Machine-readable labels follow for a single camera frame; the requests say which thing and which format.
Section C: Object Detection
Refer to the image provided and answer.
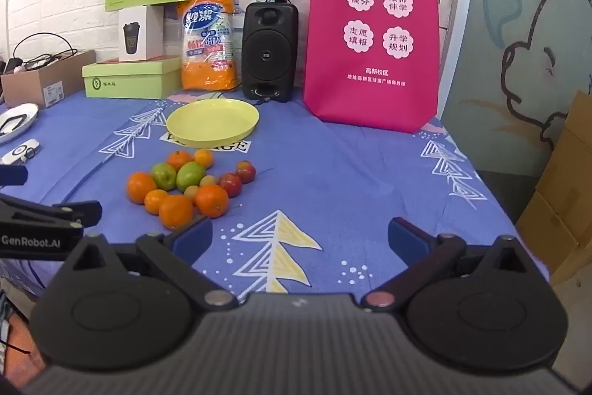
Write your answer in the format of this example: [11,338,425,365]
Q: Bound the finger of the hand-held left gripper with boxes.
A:
[0,194,102,229]
[0,166,28,187]

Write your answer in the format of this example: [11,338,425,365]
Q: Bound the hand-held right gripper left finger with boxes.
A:
[60,217,239,312]

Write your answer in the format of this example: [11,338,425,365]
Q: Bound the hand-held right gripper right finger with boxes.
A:
[361,218,551,310]

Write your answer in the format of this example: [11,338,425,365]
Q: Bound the yellow plastic plate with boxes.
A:
[166,99,260,144]

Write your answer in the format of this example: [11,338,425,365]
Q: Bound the small white device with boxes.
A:
[0,139,40,165]

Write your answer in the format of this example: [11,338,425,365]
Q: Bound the white plate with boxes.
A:
[0,103,40,144]

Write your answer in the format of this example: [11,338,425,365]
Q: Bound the blue patterned tablecloth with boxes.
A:
[0,90,551,298]

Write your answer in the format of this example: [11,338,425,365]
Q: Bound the light green shoe box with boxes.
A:
[82,56,182,100]

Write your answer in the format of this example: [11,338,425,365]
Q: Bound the pink tote bag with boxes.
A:
[303,0,440,134]

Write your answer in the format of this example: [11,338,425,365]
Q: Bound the large brown cardboard box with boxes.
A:
[515,90,592,285]

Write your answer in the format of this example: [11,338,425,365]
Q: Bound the orange pack of paper cups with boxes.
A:
[179,0,240,91]

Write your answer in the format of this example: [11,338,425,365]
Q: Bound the white cup box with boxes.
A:
[118,5,165,63]

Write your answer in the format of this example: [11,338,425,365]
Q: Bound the black speaker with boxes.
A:
[242,1,299,102]

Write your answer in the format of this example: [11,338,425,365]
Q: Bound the brown cardboard box with cables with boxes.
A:
[0,50,97,108]

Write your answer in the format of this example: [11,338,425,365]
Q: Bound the black cables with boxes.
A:
[13,35,77,72]

